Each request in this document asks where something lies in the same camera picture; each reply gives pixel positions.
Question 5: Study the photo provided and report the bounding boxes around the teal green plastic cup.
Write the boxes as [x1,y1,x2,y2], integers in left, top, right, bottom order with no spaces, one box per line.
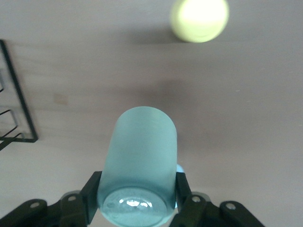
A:
[96,105,178,227]

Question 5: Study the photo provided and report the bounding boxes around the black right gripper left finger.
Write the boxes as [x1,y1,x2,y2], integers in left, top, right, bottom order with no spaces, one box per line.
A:
[51,171,103,227]

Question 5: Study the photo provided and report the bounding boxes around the yellow plastic cup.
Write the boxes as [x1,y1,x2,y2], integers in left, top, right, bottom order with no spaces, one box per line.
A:
[169,0,230,44]

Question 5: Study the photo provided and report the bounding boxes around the black wire cup holder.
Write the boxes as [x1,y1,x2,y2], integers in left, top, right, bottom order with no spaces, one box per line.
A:
[0,39,39,152]

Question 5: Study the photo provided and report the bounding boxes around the brown table cover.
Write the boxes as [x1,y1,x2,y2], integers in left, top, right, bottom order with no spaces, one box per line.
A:
[0,0,303,227]

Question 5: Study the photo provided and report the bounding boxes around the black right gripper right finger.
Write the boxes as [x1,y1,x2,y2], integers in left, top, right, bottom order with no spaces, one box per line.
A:
[169,172,235,227]

